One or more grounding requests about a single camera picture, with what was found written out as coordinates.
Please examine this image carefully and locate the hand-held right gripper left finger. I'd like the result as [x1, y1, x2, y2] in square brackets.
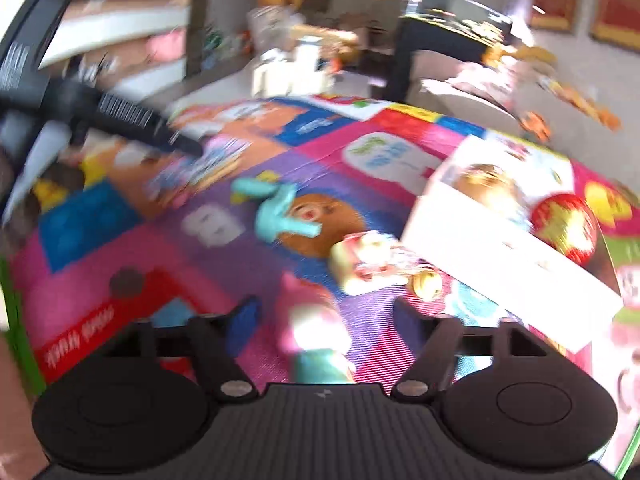
[107, 296, 262, 403]

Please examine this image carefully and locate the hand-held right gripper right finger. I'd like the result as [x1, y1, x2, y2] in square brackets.
[390, 299, 557, 403]

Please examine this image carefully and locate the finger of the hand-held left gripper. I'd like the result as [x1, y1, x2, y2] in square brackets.
[85, 87, 205, 159]

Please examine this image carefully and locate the pink teal toy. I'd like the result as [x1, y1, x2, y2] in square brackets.
[275, 272, 357, 386]

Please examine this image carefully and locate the pink sticker packet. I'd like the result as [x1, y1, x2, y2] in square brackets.
[145, 137, 253, 203]

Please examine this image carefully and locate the cream and red toy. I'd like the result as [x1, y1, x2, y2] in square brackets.
[329, 231, 418, 297]

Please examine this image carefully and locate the pink cardboard box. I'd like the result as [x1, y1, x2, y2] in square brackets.
[400, 132, 626, 356]

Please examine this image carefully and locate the red woven pouch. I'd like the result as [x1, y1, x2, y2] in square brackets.
[529, 192, 600, 267]

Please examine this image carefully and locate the colourful cartoon play mat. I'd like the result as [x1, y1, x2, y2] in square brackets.
[7, 95, 640, 476]

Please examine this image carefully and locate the teal plastic toy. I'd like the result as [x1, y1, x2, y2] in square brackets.
[231, 177, 322, 243]

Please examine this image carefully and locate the dark grey round object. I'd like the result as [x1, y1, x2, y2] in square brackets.
[109, 267, 146, 298]

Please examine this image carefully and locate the white desktop holder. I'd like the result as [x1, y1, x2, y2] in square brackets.
[251, 50, 301, 98]

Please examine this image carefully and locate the clear plastic bag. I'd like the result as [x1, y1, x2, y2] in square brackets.
[247, 5, 296, 41]

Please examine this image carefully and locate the beige sofa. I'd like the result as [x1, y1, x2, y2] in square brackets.
[407, 50, 601, 142]

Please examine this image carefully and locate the orange fish plush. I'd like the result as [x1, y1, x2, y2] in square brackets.
[520, 112, 552, 142]

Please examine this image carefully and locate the pink clothes pile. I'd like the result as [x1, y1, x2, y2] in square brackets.
[450, 60, 516, 97]

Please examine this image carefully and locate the orange plush toys row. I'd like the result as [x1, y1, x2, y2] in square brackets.
[545, 77, 622, 132]

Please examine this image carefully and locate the yellow pillow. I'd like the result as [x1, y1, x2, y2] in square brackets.
[482, 44, 557, 67]

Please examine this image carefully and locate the glass fish tank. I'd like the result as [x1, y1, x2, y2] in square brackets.
[400, 0, 521, 46]

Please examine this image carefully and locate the yellow ball keychain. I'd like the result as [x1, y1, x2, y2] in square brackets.
[407, 265, 446, 303]

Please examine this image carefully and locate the white wall shelf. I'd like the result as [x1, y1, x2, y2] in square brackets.
[37, 0, 193, 96]

